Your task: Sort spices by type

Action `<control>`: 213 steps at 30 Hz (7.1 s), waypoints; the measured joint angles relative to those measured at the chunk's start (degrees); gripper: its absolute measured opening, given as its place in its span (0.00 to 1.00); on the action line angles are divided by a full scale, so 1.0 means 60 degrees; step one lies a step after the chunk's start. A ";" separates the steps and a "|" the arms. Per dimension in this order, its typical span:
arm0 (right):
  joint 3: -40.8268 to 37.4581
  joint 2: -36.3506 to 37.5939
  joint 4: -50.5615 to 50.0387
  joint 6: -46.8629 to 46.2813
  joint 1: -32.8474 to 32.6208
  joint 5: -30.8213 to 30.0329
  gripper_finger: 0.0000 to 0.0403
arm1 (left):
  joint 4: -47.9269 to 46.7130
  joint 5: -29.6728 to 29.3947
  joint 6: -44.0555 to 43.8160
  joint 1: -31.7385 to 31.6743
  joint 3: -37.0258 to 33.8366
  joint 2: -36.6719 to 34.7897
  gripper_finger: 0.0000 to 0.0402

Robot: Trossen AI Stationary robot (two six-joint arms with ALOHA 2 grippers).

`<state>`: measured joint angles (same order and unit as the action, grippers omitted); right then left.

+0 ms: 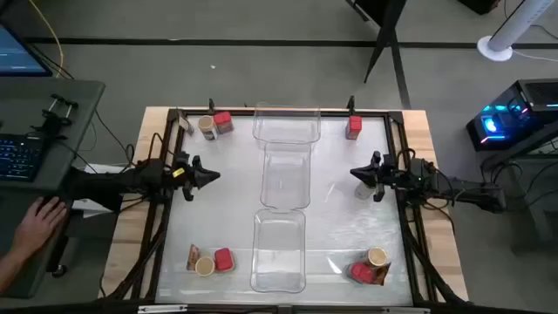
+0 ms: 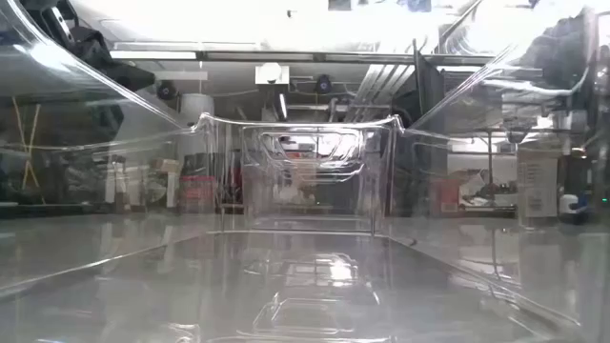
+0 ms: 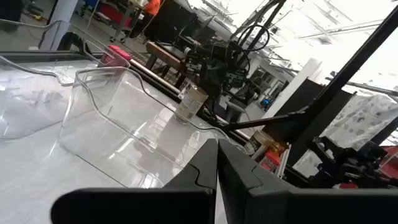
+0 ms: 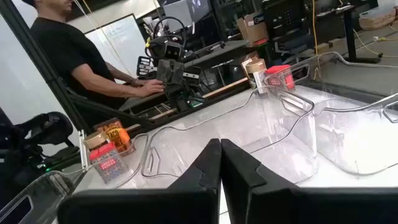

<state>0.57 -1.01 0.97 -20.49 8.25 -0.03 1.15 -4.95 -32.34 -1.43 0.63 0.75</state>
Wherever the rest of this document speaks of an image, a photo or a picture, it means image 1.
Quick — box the tan lid spice jar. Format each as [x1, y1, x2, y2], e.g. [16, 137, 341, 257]
[194, 256, 216, 278]
[353, 181, 377, 201]
[365, 247, 389, 269]
[197, 114, 218, 141]

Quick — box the computer monitor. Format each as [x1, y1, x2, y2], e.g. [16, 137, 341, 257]
[0, 21, 54, 79]

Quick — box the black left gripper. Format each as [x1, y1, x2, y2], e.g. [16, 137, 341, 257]
[171, 154, 221, 203]

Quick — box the clear plastic bin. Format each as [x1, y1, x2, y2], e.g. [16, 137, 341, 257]
[252, 102, 323, 150]
[260, 140, 312, 210]
[249, 208, 307, 294]

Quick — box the backlit black keyboard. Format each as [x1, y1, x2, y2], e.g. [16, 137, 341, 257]
[0, 133, 47, 183]

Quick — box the black stand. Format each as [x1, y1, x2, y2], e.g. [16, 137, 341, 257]
[345, 0, 411, 84]

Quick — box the black box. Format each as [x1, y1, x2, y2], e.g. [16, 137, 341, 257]
[456, 0, 503, 17]

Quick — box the grey desk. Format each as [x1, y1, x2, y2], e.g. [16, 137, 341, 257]
[0, 78, 107, 300]

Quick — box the black clamp with silver rods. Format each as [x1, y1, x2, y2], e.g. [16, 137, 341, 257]
[30, 92, 80, 137]

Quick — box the white power cable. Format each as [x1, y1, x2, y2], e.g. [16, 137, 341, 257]
[512, 49, 558, 64]

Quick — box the person's hand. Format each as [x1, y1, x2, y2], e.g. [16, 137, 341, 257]
[11, 195, 69, 259]

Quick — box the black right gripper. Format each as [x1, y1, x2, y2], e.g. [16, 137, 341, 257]
[349, 150, 410, 203]

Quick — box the yellow cable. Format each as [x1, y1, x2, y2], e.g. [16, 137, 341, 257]
[28, 0, 65, 79]

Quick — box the white tower fan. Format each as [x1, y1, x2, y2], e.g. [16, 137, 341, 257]
[477, 0, 555, 62]

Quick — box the silver metal bracket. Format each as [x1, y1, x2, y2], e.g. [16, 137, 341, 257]
[137, 304, 188, 314]

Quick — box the black computer tower with lights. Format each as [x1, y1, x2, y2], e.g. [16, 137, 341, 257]
[466, 78, 558, 153]

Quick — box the person's forearm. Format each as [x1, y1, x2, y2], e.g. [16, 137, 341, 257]
[0, 248, 30, 294]

